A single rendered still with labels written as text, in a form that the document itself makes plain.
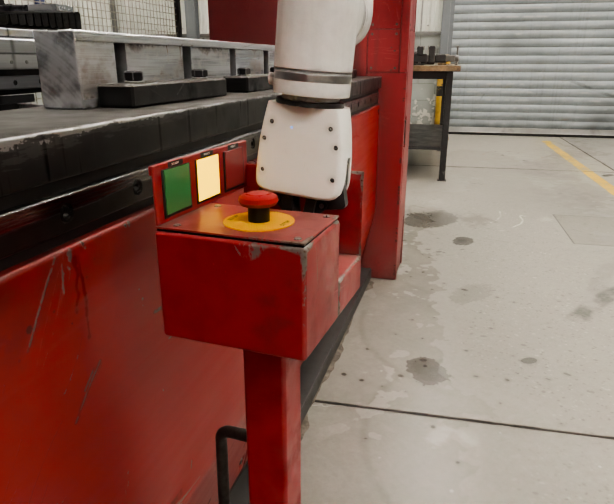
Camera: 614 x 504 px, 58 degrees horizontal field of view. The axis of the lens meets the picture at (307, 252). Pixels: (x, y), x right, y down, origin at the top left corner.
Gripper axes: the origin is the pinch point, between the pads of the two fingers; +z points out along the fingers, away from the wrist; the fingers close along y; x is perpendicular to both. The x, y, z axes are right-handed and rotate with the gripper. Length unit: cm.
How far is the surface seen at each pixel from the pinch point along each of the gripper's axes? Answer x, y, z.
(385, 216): 173, -23, 47
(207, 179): -5.5, -9.4, -6.1
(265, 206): -11.1, 0.2, -6.1
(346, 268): -0.4, 6.3, 2.9
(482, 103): 730, -21, 35
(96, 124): -13.4, -17.4, -11.9
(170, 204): -12.9, -9.3, -5.0
